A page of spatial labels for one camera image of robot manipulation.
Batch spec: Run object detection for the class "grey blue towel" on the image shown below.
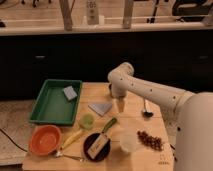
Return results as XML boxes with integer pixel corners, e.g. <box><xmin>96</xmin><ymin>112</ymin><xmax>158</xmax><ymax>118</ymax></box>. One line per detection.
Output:
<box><xmin>88</xmin><ymin>102</ymin><xmax>112</xmax><ymax>117</ymax></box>

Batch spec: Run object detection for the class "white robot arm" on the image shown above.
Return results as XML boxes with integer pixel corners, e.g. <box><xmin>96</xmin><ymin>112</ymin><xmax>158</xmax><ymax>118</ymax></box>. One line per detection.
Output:
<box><xmin>108</xmin><ymin>62</ymin><xmax>213</xmax><ymax>171</ymax></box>

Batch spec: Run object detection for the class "orange red bowl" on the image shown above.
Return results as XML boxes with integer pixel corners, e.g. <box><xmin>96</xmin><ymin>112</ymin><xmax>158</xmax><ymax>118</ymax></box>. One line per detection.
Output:
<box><xmin>28</xmin><ymin>125</ymin><xmax>62</xmax><ymax>156</ymax></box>

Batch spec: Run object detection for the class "small metal cup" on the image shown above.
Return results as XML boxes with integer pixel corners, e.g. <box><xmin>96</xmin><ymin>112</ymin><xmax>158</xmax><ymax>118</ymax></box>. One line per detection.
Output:
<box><xmin>108</xmin><ymin>84</ymin><xmax>113</xmax><ymax>98</ymax></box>

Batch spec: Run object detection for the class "black ladle spoon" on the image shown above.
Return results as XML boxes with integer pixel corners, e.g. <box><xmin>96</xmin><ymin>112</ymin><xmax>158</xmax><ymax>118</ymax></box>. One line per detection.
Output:
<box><xmin>142</xmin><ymin>99</ymin><xmax>154</xmax><ymax>118</ymax></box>

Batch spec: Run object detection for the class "yellow green dish brush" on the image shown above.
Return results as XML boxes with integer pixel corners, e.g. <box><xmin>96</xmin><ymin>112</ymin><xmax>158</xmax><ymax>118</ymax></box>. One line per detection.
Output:
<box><xmin>61</xmin><ymin>113</ymin><xmax>94</xmax><ymax>150</ymax></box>

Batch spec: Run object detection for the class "white plastic cup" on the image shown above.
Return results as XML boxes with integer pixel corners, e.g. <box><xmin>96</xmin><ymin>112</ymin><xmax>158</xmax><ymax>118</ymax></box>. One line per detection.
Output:
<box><xmin>120</xmin><ymin>133</ymin><xmax>137</xmax><ymax>153</ymax></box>

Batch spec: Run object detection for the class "black round plate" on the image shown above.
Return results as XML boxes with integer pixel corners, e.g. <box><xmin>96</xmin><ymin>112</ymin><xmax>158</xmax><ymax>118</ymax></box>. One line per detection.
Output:
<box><xmin>82</xmin><ymin>132</ymin><xmax>112</xmax><ymax>163</ymax></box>

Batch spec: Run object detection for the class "blue grey sponge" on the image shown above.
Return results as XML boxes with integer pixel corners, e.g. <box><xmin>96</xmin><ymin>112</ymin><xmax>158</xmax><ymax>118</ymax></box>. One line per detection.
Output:
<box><xmin>63</xmin><ymin>86</ymin><xmax>77</xmax><ymax>101</ymax></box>

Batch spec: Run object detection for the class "bunch of brown grapes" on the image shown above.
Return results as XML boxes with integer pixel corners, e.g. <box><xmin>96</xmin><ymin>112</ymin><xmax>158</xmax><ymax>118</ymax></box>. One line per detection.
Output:
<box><xmin>137</xmin><ymin>131</ymin><xmax>163</xmax><ymax>151</ymax></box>

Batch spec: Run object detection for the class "green plastic tray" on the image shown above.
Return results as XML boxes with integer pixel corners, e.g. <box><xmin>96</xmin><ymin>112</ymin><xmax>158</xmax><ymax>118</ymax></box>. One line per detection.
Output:
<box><xmin>29</xmin><ymin>79</ymin><xmax>82</xmax><ymax>126</ymax></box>

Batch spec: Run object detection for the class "metal spoon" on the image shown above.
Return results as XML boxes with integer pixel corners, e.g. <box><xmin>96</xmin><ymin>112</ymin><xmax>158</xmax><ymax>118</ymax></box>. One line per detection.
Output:
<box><xmin>54</xmin><ymin>151</ymin><xmax>84</xmax><ymax>162</ymax></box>

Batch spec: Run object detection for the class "green handled spatula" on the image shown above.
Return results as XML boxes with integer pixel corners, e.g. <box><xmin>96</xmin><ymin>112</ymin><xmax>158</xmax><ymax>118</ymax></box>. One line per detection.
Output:
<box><xmin>86</xmin><ymin>116</ymin><xmax>118</xmax><ymax>160</ymax></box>

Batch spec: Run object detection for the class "black cable left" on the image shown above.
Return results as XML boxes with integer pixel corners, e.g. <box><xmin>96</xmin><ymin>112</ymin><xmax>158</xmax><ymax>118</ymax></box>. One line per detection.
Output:
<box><xmin>0</xmin><ymin>128</ymin><xmax>29</xmax><ymax>154</ymax></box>

